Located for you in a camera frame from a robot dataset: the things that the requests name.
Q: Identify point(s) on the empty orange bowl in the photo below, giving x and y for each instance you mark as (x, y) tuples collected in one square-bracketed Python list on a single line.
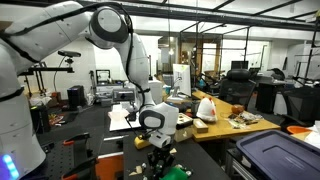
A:
[(296, 129)]

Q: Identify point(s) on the black camera on stand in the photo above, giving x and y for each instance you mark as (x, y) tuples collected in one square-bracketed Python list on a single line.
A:
[(69, 53)]

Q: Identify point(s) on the black equipment box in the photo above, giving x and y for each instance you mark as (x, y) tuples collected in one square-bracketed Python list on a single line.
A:
[(40, 118)]

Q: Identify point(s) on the small tan box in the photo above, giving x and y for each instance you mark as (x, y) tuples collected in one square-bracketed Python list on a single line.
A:
[(200, 126)]

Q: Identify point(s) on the black flat monitor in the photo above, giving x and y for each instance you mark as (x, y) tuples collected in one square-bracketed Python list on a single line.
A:
[(239, 64)]

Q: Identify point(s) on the green yellow plush toy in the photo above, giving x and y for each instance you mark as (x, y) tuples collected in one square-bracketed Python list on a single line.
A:
[(178, 174)]

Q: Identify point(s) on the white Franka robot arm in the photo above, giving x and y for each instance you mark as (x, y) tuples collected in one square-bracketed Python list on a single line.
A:
[(33, 33)]

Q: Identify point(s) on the black framed screen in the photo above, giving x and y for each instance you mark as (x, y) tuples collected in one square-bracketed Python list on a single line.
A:
[(103, 76)]

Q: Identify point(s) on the wooden desk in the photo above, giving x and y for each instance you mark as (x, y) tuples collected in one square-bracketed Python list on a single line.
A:
[(233, 125)]

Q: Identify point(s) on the black cabinet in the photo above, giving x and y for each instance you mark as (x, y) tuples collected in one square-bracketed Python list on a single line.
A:
[(268, 96)]

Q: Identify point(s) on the wooden shape sorter box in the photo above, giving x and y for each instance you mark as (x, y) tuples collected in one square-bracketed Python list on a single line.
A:
[(185, 131)]

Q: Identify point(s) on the grey electronic device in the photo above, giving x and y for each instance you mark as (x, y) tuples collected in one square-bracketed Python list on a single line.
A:
[(123, 95)]

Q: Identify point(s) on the green sticky note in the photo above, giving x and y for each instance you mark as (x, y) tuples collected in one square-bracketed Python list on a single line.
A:
[(182, 67)]

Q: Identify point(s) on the orange panel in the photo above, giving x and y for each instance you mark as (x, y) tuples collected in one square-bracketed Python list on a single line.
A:
[(110, 166)]

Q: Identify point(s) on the black orange clamp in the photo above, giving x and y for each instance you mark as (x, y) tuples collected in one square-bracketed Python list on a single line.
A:
[(76, 138), (80, 166)]

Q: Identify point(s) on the white computer monitor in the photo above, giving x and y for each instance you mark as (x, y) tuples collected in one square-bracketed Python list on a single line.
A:
[(181, 83)]

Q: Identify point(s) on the black computer tower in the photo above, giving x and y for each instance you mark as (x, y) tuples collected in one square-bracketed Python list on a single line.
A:
[(76, 96)]

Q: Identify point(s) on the white hard hat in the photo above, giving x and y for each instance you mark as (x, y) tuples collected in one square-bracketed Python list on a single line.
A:
[(206, 109)]

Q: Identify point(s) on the dark mug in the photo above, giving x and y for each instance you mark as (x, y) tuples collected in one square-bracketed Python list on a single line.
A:
[(195, 109)]

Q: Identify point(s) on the small wooden shape piece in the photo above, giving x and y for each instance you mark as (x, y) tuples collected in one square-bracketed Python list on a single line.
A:
[(133, 173), (138, 169)]

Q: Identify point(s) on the black mesh office chair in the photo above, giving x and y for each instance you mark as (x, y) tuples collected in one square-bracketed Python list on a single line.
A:
[(236, 88)]

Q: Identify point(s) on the orange ball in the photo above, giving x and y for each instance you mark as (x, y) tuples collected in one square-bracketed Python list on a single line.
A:
[(238, 109)]

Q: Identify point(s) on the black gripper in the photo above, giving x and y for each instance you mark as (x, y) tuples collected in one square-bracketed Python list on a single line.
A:
[(160, 156)]

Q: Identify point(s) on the crumpled plastic packaging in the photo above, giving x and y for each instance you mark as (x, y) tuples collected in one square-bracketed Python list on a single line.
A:
[(245, 119)]

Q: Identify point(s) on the green white wrapped candy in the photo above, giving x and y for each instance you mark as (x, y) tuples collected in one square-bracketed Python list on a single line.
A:
[(180, 166), (145, 178), (144, 165), (188, 173)]

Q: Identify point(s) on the black covered chair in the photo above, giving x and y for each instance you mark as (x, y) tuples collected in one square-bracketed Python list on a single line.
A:
[(301, 105)]

